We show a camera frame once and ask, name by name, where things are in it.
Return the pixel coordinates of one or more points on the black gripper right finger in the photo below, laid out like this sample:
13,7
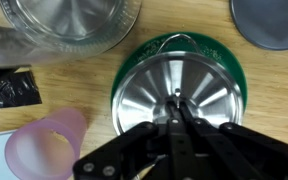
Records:
244,153

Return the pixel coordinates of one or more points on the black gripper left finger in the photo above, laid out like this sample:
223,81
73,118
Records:
134,153

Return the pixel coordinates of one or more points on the pink translucent cup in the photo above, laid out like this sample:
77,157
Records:
74,125

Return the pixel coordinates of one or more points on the green round coaster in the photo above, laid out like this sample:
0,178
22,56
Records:
224,56

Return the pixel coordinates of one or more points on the black square patch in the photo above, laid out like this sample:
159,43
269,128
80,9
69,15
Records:
17,90

